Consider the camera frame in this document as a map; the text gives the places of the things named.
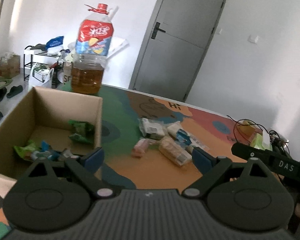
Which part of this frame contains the dark green snack packet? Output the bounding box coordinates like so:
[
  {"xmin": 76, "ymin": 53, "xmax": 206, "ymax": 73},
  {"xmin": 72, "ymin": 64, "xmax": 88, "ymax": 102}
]
[{"xmin": 68, "ymin": 120, "xmax": 95, "ymax": 145}]

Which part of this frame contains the pink candy packet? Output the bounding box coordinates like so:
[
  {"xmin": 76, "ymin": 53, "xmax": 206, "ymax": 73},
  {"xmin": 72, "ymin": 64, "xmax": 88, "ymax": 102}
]
[{"xmin": 131, "ymin": 138, "xmax": 158, "ymax": 158}]

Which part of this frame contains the SF cardboard box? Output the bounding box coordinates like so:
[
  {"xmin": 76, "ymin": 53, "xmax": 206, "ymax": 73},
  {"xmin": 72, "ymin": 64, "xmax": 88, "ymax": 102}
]
[{"xmin": 63, "ymin": 61, "xmax": 72, "ymax": 84}]

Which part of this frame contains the black slipper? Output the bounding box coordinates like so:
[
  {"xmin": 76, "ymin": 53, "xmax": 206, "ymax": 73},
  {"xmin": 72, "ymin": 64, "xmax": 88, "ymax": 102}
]
[
  {"xmin": 6, "ymin": 85, "xmax": 23, "ymax": 99},
  {"xmin": 0, "ymin": 87, "xmax": 7, "ymax": 102}
]

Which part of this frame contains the small yellow box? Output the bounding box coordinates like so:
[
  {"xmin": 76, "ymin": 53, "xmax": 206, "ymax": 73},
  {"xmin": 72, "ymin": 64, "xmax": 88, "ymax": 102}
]
[{"xmin": 236, "ymin": 119, "xmax": 256, "ymax": 138}]

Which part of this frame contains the colourful cartoon table mat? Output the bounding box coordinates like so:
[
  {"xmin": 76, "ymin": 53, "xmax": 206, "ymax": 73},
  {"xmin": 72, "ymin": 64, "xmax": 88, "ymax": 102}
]
[{"xmin": 0, "ymin": 82, "xmax": 286, "ymax": 240}]

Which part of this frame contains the white wall switch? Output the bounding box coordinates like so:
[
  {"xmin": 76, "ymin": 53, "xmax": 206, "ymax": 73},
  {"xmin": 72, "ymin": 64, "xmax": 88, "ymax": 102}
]
[{"xmin": 248, "ymin": 35, "xmax": 259, "ymax": 44}]

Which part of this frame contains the white plastic bag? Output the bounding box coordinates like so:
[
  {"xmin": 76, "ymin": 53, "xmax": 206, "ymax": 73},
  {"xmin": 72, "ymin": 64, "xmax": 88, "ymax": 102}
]
[{"xmin": 28, "ymin": 63, "xmax": 54, "ymax": 90}]

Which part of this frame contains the grey door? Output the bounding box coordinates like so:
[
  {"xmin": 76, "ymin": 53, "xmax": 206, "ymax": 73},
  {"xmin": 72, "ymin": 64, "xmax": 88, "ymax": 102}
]
[{"xmin": 129, "ymin": 0, "xmax": 226, "ymax": 102}]

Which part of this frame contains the white long snack packet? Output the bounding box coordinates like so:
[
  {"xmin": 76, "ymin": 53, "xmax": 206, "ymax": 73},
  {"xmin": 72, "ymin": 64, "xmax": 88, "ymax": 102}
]
[{"xmin": 166, "ymin": 121, "xmax": 209, "ymax": 154}]

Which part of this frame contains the black shoe rack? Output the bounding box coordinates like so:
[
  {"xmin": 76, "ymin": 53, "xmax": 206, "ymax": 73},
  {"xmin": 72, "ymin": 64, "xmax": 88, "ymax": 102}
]
[{"xmin": 23, "ymin": 44, "xmax": 70, "ymax": 88}]

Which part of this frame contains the brown box on floor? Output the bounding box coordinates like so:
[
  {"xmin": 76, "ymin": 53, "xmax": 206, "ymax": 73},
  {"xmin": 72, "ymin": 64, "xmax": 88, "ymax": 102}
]
[{"xmin": 0, "ymin": 52, "xmax": 20, "ymax": 79}]

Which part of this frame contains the black cable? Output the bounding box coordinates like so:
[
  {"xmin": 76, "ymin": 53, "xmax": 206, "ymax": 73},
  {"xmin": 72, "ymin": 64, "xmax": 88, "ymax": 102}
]
[{"xmin": 226, "ymin": 114, "xmax": 291, "ymax": 156}]

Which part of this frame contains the long biscuit packet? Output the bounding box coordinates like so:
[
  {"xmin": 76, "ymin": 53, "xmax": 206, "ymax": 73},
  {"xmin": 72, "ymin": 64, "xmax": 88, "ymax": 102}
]
[{"xmin": 158, "ymin": 136, "xmax": 192, "ymax": 166}]

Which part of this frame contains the white green tissue box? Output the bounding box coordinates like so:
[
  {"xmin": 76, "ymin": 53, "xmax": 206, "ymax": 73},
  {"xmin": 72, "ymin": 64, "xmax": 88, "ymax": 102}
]
[{"xmin": 250, "ymin": 130, "xmax": 273, "ymax": 151}]

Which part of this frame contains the blue white snack packet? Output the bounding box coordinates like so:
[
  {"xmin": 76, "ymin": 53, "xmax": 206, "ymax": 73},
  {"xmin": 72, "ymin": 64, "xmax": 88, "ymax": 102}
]
[{"xmin": 31, "ymin": 141, "xmax": 61, "ymax": 161}]

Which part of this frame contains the large cooking oil bottle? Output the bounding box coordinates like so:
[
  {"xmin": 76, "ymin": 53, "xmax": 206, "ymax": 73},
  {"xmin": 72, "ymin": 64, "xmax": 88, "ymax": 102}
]
[{"xmin": 71, "ymin": 3, "xmax": 114, "ymax": 94}]

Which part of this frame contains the open cardboard box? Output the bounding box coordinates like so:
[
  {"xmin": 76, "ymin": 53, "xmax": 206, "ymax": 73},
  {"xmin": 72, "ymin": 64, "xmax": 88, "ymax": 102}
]
[{"xmin": 0, "ymin": 86, "xmax": 104, "ymax": 181}]

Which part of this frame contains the blue bag on rack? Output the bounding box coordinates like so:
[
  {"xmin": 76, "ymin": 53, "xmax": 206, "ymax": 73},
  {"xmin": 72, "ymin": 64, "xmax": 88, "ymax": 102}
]
[{"xmin": 45, "ymin": 36, "xmax": 64, "ymax": 50}]

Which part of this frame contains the light green cracker packet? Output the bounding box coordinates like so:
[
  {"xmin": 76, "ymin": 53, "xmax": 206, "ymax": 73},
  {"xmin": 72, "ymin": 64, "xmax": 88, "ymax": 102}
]
[{"xmin": 61, "ymin": 148, "xmax": 79, "ymax": 159}]

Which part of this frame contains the black door handle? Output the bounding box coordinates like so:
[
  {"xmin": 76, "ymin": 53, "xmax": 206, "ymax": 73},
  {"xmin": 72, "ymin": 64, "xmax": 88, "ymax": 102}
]
[{"xmin": 151, "ymin": 22, "xmax": 166, "ymax": 40}]

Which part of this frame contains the blue small snack packet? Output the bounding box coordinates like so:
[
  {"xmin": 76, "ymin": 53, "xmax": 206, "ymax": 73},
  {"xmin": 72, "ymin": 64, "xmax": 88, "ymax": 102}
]
[{"xmin": 175, "ymin": 129, "xmax": 192, "ymax": 148}]

